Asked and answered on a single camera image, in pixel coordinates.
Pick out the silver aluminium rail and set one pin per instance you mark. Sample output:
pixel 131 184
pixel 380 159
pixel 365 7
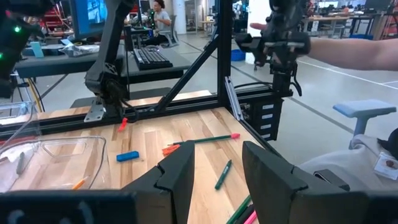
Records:
pixel 233 99

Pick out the dark pencil with red end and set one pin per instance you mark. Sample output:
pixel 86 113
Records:
pixel 211 139

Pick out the black keyboard green keys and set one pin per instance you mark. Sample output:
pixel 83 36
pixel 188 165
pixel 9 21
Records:
pixel 152 59

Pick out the teal box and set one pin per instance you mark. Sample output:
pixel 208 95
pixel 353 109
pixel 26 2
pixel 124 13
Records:
pixel 37 49

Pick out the blue eraser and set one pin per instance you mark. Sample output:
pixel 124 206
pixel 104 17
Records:
pixel 127 156

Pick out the person's hand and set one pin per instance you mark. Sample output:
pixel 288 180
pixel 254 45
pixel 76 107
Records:
pixel 258 26

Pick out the red metal rack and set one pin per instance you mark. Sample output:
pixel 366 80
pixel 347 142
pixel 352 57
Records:
pixel 56 18

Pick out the person's forearm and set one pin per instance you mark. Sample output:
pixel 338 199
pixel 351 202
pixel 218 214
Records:
pixel 357 54

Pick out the green marker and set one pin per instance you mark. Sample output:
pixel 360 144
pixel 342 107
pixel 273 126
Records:
pixel 223 175

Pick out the crumpled clear plastic bag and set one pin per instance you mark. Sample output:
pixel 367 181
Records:
pixel 79 49

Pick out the black box with white labels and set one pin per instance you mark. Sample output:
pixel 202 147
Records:
pixel 264 121

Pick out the blue plastic crate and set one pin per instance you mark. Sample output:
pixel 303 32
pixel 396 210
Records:
pixel 237 55

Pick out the orange pencil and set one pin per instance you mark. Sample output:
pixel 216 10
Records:
pixel 80 183

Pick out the clear plastic bin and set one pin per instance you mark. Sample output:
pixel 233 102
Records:
pixel 18 109
pixel 56 168

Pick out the grey office chair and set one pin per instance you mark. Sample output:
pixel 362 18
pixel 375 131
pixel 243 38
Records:
pixel 172 31

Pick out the light blue chair armrest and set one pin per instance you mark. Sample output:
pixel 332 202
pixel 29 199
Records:
pixel 363 109

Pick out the orange eraser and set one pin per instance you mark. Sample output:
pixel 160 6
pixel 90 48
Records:
pixel 170 149

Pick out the pink colored pencil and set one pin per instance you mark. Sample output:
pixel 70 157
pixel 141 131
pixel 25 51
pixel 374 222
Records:
pixel 251 218

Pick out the person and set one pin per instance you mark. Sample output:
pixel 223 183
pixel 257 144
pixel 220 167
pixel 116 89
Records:
pixel 342 168
pixel 161 21

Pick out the white ID badge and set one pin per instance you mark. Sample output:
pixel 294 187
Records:
pixel 385 165

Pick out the background work desk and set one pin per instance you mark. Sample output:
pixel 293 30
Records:
pixel 326 18

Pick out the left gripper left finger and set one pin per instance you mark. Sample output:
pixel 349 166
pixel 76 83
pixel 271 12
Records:
pixel 149 202

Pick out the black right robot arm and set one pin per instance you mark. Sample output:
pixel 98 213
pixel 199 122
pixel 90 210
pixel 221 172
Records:
pixel 105 62

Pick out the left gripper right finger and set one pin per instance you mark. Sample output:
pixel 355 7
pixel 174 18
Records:
pixel 280 199

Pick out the dark grey side desk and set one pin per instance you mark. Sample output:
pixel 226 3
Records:
pixel 62 67

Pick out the silver metal base bracket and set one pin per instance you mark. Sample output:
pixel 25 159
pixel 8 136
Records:
pixel 94 113

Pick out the green pen with dark cap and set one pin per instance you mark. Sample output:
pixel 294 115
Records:
pixel 239 211

